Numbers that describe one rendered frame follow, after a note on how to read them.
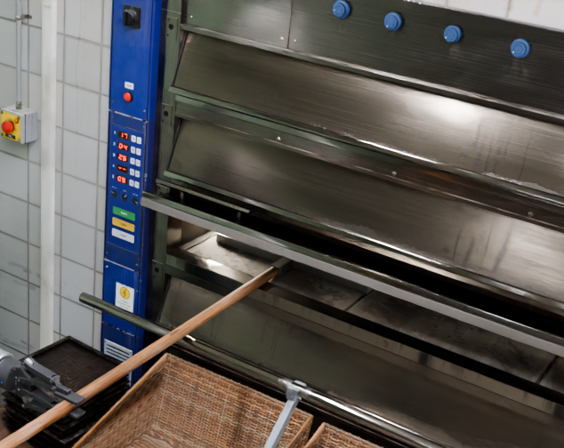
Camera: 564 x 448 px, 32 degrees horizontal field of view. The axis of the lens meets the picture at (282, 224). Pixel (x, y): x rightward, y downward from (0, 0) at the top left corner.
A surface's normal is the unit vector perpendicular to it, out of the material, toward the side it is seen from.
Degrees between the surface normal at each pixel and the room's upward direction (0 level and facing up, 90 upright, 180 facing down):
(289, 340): 70
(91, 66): 90
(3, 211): 90
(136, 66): 90
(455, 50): 90
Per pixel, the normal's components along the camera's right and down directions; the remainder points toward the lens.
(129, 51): -0.52, 0.29
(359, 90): -0.46, -0.04
